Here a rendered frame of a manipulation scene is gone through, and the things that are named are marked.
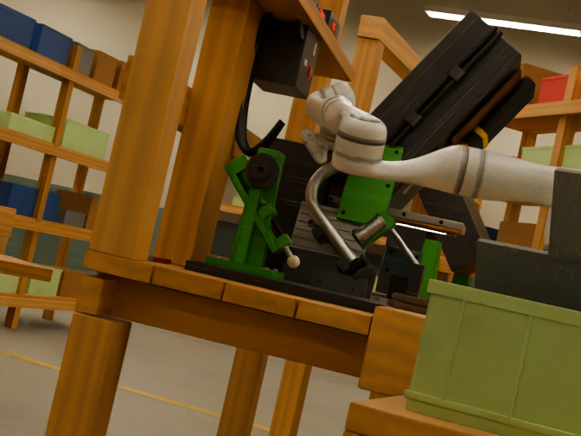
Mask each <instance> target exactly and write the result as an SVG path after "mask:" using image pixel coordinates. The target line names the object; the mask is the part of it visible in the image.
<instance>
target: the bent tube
mask: <svg viewBox="0 0 581 436"><path fill-rule="evenodd" d="M338 171H339V170H336V169H335V168H334V167H333V166H332V164H331V162H329V163H326V164H325V165H324V166H322V167H321V168H320V169H318V170H317V171H316V172H315V173H314V174H313V176H312V177H311V179H310V180H309V182H308V185H307V188H306V191H305V201H306V206H307V209H308V210H309V213H310V215H311V216H312V218H313V219H314V220H315V222H316V223H317V225H318V226H319V227H320V228H321V229H322V231H323V232H324V234H325V235H326V236H327V238H328V239H329V241H330V242H331V244H332V245H333V246H334V248H335V249H336V251H337V252H338V253H339V254H340V255H341V257H342V258H343V259H345V260H346V262H347V263H348V265H349V266H352V265H353V264H354V263H355V262H356V261H357V260H358V259H359V258H358V257H357V256H356V254H355V253H354V251H353V250H352V249H351V247H350V246H349V245H348V243H347V242H346V241H345V240H344V239H343V237H342V235H341V234H340V233H339V231H338V230H337V229H336V227H335V226H334V224H333V223H332V222H331V220H330V219H329V218H328V217H327V216H326V214H325V213H324V212H323V210H322V209H321V207H320V205H319V202H318V190H319V189H320V186H321V185H322V183H323V182H324V181H325V180H326V179H327V178H328V177H329V176H332V175H334V174H335V173H336V172H338Z"/></svg>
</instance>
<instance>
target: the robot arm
mask: <svg viewBox="0 0 581 436"><path fill-rule="evenodd" d="M355 104H356V102H355V95H354V91H353V89H352V88H351V87H350V86H349V85H347V84H346V83H342V82H339V83H335V84H334V85H331V86H329V87H325V88H323V89H320V90H318V91H315V92H313V93H311V94H310V95H309V96H308V98H307V99H306V110H307V113H308V114H309V116H310V118H311V119H312V120H313V121H314V122H315V123H316V124H318V125H319V126H320V132H319V133H316V132H313V131H311V130H309V129H306V130H304V131H302V132H301V137H302V140H303V142H304V144H305V146H306V148H307V149H308V151H309V153H310V155H311V156H312V157H313V159H314V160H315V162H316V163H317V164H318V165H323V164H325V163H326V162H327V153H328V154H330V155H332V159H331V164H332V166H333V167H334V168H335V169H336V170H339V171H340V172H343V173H346V174H349V175H350V176H351V175H352V176H359V177H366V178H373V179H379V180H385V181H391V182H397V183H408V184H412V185H417V186H421V187H425V188H429V189H435V190H440V191H443V192H447V193H451V194H454V195H458V196H465V197H469V198H474V199H479V200H486V201H497V202H530V203H535V204H539V205H542V206H546V207H549V209H548V214H547V218H546V227H545V233H544V239H545V242H544V247H543V250H544V251H548V247H549V235H550V224H551V212H552V191H553V179H554V171H555V170H556V169H557V168H562V167H555V166H547V165H542V164H537V163H531V162H528V161H525V160H522V159H519V158H516V157H510V156H506V155H502V154H499V153H495V152H492V151H485V150H482V149H477V148H473V147H468V146H465V145H452V146H449V147H445V148H443V149H440V150H438V151H433V152H432V153H429V154H426V155H424V156H422V157H417V158H413V159H410V160H405V161H383V160H382V157H383V152H384V149H385V144H386V136H387V129H386V126H385V124H384V123H383V122H382V121H381V120H379V119H377V118H376V117H375V116H373V115H371V114H369V113H367V112H364V111H362V110H361V109H359V108H356V107H355Z"/></svg>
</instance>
